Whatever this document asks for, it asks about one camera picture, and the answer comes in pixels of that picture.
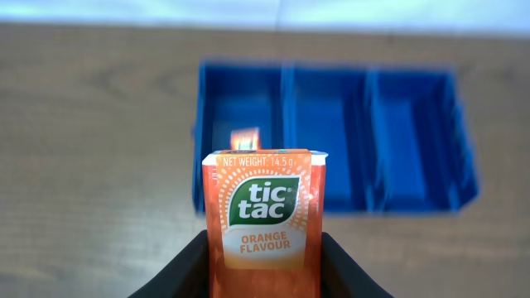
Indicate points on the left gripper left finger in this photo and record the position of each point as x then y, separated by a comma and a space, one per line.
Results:
186, 277

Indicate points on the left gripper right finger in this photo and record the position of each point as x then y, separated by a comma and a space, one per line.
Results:
343, 277

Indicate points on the orange candy box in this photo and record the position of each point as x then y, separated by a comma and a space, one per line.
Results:
244, 140
265, 281

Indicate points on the blue tray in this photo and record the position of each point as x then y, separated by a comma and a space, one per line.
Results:
372, 145

